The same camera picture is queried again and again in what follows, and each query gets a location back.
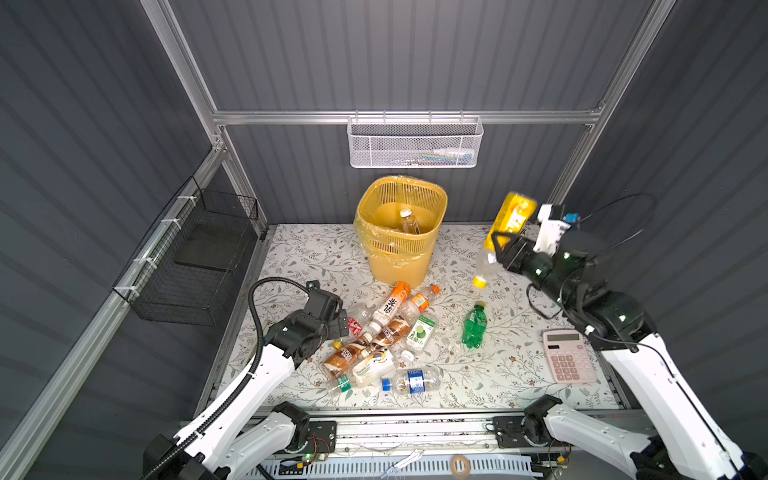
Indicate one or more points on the yellow plastic bin liner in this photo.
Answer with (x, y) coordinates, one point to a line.
(384, 243)

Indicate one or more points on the upper brown Nescafe bottle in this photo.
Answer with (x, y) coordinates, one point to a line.
(378, 336)

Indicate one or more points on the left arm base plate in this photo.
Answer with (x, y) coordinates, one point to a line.
(320, 439)

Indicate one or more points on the black wire mesh basket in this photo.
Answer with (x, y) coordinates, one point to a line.
(190, 269)

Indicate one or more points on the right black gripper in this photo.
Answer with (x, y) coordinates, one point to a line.
(512, 251)

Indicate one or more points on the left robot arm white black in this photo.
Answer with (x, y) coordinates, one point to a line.
(219, 443)

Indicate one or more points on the green plastic bottle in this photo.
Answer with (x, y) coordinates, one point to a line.
(475, 324)

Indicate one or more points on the brown nescafe bottle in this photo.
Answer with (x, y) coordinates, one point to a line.
(344, 358)
(378, 336)

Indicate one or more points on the clear bottle orange cap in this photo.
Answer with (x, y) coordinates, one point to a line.
(416, 305)

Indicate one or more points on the clear bottle red label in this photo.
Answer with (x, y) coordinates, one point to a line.
(358, 315)

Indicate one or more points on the white wire mesh basket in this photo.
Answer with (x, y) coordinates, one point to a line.
(428, 141)

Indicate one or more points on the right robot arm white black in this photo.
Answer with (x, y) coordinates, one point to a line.
(687, 442)

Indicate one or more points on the crane label clear bottle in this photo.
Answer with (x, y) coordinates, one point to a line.
(366, 372)

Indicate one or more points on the floral table mat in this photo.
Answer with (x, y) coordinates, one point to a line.
(508, 371)

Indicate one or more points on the tape roll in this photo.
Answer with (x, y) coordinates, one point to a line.
(460, 466)

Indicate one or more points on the clear bottle blue cap lying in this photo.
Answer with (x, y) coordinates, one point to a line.
(412, 381)

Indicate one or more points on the orange white label bottle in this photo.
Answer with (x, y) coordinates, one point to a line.
(384, 313)

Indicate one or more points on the pink calculator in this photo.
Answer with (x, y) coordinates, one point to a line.
(568, 357)

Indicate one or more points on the lime label clear bottle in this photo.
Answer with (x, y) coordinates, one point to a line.
(420, 333)

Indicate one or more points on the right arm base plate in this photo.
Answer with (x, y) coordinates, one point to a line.
(509, 431)

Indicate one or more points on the lower brown Nescafe bottle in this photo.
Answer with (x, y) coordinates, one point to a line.
(344, 358)

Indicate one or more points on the yellow ribbed waste bin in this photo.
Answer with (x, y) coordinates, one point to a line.
(401, 240)

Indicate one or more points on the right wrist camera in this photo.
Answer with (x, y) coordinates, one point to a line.
(554, 222)

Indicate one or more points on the amber tea bottle white cap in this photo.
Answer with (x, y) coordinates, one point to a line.
(409, 222)

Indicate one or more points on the yellow label orange juice bottle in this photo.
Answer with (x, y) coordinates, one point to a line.
(513, 215)

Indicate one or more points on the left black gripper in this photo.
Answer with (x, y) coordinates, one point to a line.
(335, 331)

